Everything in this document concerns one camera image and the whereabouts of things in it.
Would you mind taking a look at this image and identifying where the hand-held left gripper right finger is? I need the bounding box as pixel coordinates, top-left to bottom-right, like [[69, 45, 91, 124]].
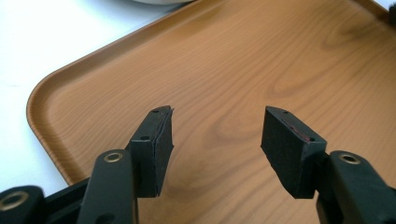
[[261, 105, 396, 224]]

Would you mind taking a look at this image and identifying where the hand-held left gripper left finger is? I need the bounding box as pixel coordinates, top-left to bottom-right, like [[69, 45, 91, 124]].
[[77, 105, 175, 224]]

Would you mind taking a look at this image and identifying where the wooden tray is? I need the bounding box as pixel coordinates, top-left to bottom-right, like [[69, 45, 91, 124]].
[[26, 0, 396, 224]]

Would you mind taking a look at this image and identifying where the white round dish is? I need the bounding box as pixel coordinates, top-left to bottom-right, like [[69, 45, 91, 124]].
[[132, 0, 195, 6]]

